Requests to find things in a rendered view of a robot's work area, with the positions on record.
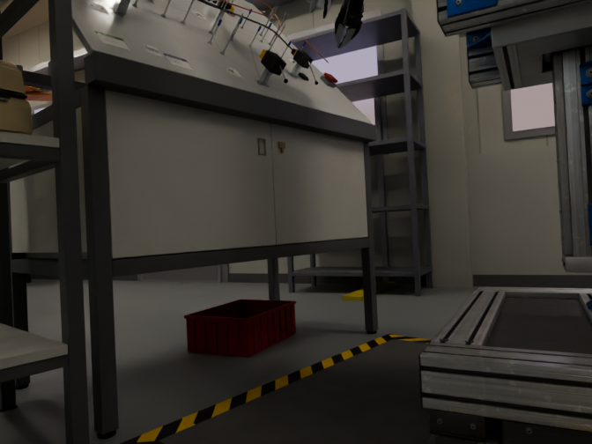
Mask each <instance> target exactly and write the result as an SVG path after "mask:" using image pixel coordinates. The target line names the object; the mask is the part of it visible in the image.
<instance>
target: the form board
mask: <svg viewBox="0 0 592 444"><path fill-rule="evenodd" d="M87 1H90V2H93V3H96V4H100V5H103V6H104V7H105V8H106V10H107V11H108V13H109V14H110V15H107V14H105V13H102V12H99V11H95V10H92V9H91V7H90V6H89V4H88V3H87V2H86V0H71V10H72V28H73V30H74V31H75V33H76V35H77V36H78V38H79V39H80V41H81V42H82V44H83V46H84V47H85V50H86V51H87V53H88V54H89V55H90V54H91V53H92V52H93V51H97V52H101V53H104V54H108V55H111V56H117V57H121V58H123V59H127V60H131V61H134V62H137V63H143V64H147V65H151V66H153V67H157V68H161V69H164V70H170V71H173V72H177V73H180V74H183V75H187V76H191V77H193V78H200V79H203V80H207V81H210V82H213V83H217V84H221V85H226V86H230V87H233V88H236V89H240V90H243V91H247V92H250V93H256V94H260V95H263V96H266V97H270V98H273V99H277V100H282V101H286V102H290V103H292V104H296V105H300V106H303V107H309V108H312V109H316V110H320V111H322V112H326V113H330V114H333V115H339V116H342V117H346V118H349V119H352V120H356V121H360V122H365V123H369V124H373V123H372V122H371V121H370V120H369V119H368V118H367V117H366V116H365V115H364V114H363V113H362V112H360V111H359V110H358V109H357V108H356V107H355V106H354V105H353V104H352V103H351V102H350V101H349V100H348V99H347V98H346V97H345V96H344V95H343V94H342V93H341V92H340V91H339V90H338V89H337V88H336V87H335V88H333V87H330V86H327V85H326V84H325V83H324V82H323V81H322V80H321V79H320V77H321V76H324V75H323V74H322V73H321V72H320V71H319V70H318V69H317V68H316V67H315V66H314V65H313V64H312V63H311V64H310V65H311V67H312V70H313V73H314V76H315V79H316V80H317V81H318V85H316V84H315V79H314V76H313V74H312V71H311V69H310V66H309V67H308V69H306V68H303V67H302V69H301V70H300V73H303V74H305V75H306V76H307V77H308V79H309V80H308V81H307V80H304V79H302V78H301V77H300V76H299V75H298V78H297V77H294V76H292V75H291V74H290V73H289V72H292V69H293V68H294V66H295V64H293V63H292V62H291V60H290V59H292V60H293V58H294V56H293V55H292V54H291V52H292V50H291V49H290V48H289V47H288V49H287V50H286V51H285V49H286V47H287V46H286V45H285V43H284V42H283V41H282V40H281V39H280V38H279V37H277V39H276V41H275V42H274V44H273V46H272V48H271V50H270V51H271V52H273V53H276V54H278V55H279V56H280V57H281V56H282V54H283V53H284V52H285V53H284V55H283V57H282V59H283V60H284V62H285V63H286V66H285V68H284V69H283V72H284V74H285V78H286V79H288V83H284V77H283V74H282V73H281V75H280V76H279V75H276V74H273V73H272V75H271V77H270V79H269V81H268V83H267V85H268V86H269V87H268V86H264V85H258V84H257V82H256V81H255V79H256V80H259V78H260V77H261V75H262V74H263V72H264V70H265V67H264V66H263V64H262V63H261V61H262V59H261V58H260V57H259V56H260V54H261V53H262V51H263V49H265V50H269V48H270V45H269V44H268V43H269V42H270V41H271V40H272V38H273V36H274V34H275V33H273V32H272V31H271V30H270V29H269V30H268V32H267V33H266V31H267V29H268V28H266V27H265V29H264V26H262V28H261V29H260V31H259V32H258V34H257V36H256V37H255V34H256V33H257V30H258V28H259V26H260V25H258V24H256V23H254V22H252V21H249V20H247V21H246V23H245V25H244V27H243V29H241V27H242V26H243V24H244V22H245V19H243V20H242V22H241V24H240V25H239V27H238V29H237V31H236V33H235V35H234V37H233V41H230V42H229V44H228V46H227V48H226V51H225V55H221V54H220V52H222V51H223V50H224V48H225V46H226V44H227V42H228V40H229V38H230V36H231V34H232V32H233V30H234V28H235V27H236V25H237V23H238V21H239V19H240V17H238V16H235V15H234V16H235V17H231V16H230V15H229V14H227V13H226V12H225V14H224V16H223V18H222V22H221V24H220V26H219V27H218V30H217V32H216V33H215V35H214V37H213V39H212V41H211V45H210V44H209V43H208V42H209V41H210V40H211V37H212V35H213V34H211V33H209V31H210V30H211V29H212V27H213V25H214V23H215V21H216V18H215V16H214V15H216V14H217V12H218V9H217V8H214V7H212V6H209V5H207V4H204V3H202V2H200V1H197V0H195V1H194V3H193V4H192V6H191V8H190V11H189V14H188V16H187V18H186V20H185V24H186V25H183V24H182V23H181V21H183V20H184V18H185V16H186V13H187V11H188V9H189V6H190V4H191V2H192V0H171V3H170V4H169V6H168V9H167V11H166V18H163V17H162V16H161V14H164V11H165V9H166V7H167V4H168V1H169V0H154V3H155V4H154V3H152V2H150V1H148V0H138V1H137V8H136V7H134V6H133V5H132V4H134V3H135V2H136V1H135V0H130V2H129V7H128V10H127V11H126V12H127V13H128V14H127V15H125V16H124V17H121V16H119V15H118V14H116V13H115V11H117V9H118V6H119V3H120V2H121V0H87ZM233 4H235V5H236V4H238V6H240V5H242V6H241V7H243V6H246V7H243V8H246V9H249V8H252V11H256V12H259V13H261V12H260V11H257V10H258V9H257V8H256V7H255V6H254V5H253V4H251V3H248V2H246V1H244V0H233ZM247 7H249V8H247ZM253 9H255V10H253ZM192 10H193V11H197V12H200V13H202V14H203V16H204V17H205V18H206V19H207V20H206V19H204V18H199V17H198V16H196V14H195V13H194V12H193V11H192ZM249 10H250V9H249ZM252 11H251V13H250V14H249V16H248V19H253V20H254V21H257V22H259V23H261V24H264V25H266V23H267V21H268V19H267V18H266V17H265V16H263V15H261V14H262V13H261V14H258V13H255V12H252ZM231 15H232V14H231ZM232 16H233V15H232ZM263 29H264V31H263V36H264V35H265V33H266V35H265V37H264V38H263V37H262V36H260V35H259V34H260V33H261V32H262V30H263ZM93 30H95V31H98V32H102V33H107V34H110V35H113V36H116V37H119V38H123V39H124V41H125V42H126V43H127V45H128V46H129V48H130V49H131V51H129V50H126V49H122V48H117V47H113V46H110V45H107V44H103V43H102V42H101V41H100V39H99V37H98V36H97V34H96V33H95V32H94V31H93ZM254 37H255V40H254V41H253V43H252V46H251V47H252V48H251V47H250V46H249V44H251V42H252V40H253V39H254ZM262 38H263V43H261V42H260V40H261V39H262ZM140 42H141V43H144V44H147V45H150V46H153V47H156V48H157V49H158V50H159V52H160V53H161V54H162V55H163V56H164V54H163V53H166V54H169V55H171V56H177V57H180V58H182V59H186V60H187V61H188V63H189V64H190V66H191V67H192V68H193V69H194V71H192V70H187V69H184V68H181V67H178V66H174V65H172V64H171V63H170V62H169V61H168V60H167V58H166V57H165V56H164V57H161V56H158V55H153V54H150V53H147V52H146V51H145V49H144V47H143V46H142V45H141V43H140ZM293 61H294V60H293ZM225 66H227V67H230V68H234V69H236V70H237V71H238V72H239V73H240V74H241V76H242V78H241V77H237V76H234V75H231V73H230V72H229V71H228V70H227V69H226V68H225ZM288 71H289V72H288ZM324 77H325V76H324ZM373 125H374V124H373Z"/></svg>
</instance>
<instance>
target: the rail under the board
mask: <svg viewBox="0 0 592 444"><path fill-rule="evenodd" d="M84 62H85V85H94V86H98V87H103V88H104V89H105V90H109V91H114V92H119V93H127V94H131V95H135V96H139V97H144V98H148V99H153V100H161V101H165V102H170V103H174V104H178V105H183V106H187V107H195V108H200V109H204V110H209V111H212V112H217V113H221V114H226V115H234V116H239V117H243V118H248V119H251V120H256V121H260V122H268V123H273V124H277V125H282V126H286V127H290V128H295V129H299V130H307V131H312V132H316V133H321V134H324V135H329V136H333V137H341V138H346V139H351V140H355V141H360V142H367V143H369V142H374V141H377V136H376V125H373V124H369V123H365V122H360V121H356V120H352V119H349V118H346V117H342V116H339V115H333V114H330V113H326V112H322V111H320V110H316V109H312V108H309V107H303V106H300V105H296V104H292V103H290V102H286V101H282V100H277V99H273V98H270V97H266V96H263V95H260V94H256V93H252V92H247V91H243V90H240V89H236V88H233V87H230V86H226V85H221V84H217V83H213V82H210V81H207V80H203V79H200V78H193V77H191V76H187V75H183V74H180V73H177V72H173V71H170V70H164V69H161V68H157V67H153V66H151V65H147V64H143V63H137V62H134V61H131V60H127V59H123V58H121V57H117V56H113V55H108V54H104V53H101V52H97V51H93V52H92V53H91V54H90V55H88V56H86V57H85V58H84Z"/></svg>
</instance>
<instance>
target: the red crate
mask: <svg viewBox="0 0 592 444"><path fill-rule="evenodd" d="M294 304H296V301H294V300H235V301H232V302H228V303H226V304H222V305H219V306H216V307H211V308H207V309H205V310H201V311H198V312H195V313H192V314H186V315H184V319H186V322H187V341H188V352H201V353H209V354H218V355H228V356H237V357H246V358H249V357H251V356H253V355H255V354H257V353H258V352H261V351H263V350H265V349H267V348H269V347H270V346H272V345H274V344H276V343H278V342H280V341H282V340H284V339H286V338H288V337H290V336H292V335H294V334H296V324H295V306H294Z"/></svg>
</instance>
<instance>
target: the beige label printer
mask: <svg viewBox="0 0 592 444"><path fill-rule="evenodd" d="M25 94H26V91H25V87H24V82H23V77H22V72H21V71H20V70H19V69H18V67H17V65H15V64H13V63H10V62H6V61H3V60H0V131H1V132H9V133H17V134H25V135H32V134H33V128H32V109H31V106H30V103H29V102H27V100H26V99H27V96H26V95H25Z"/></svg>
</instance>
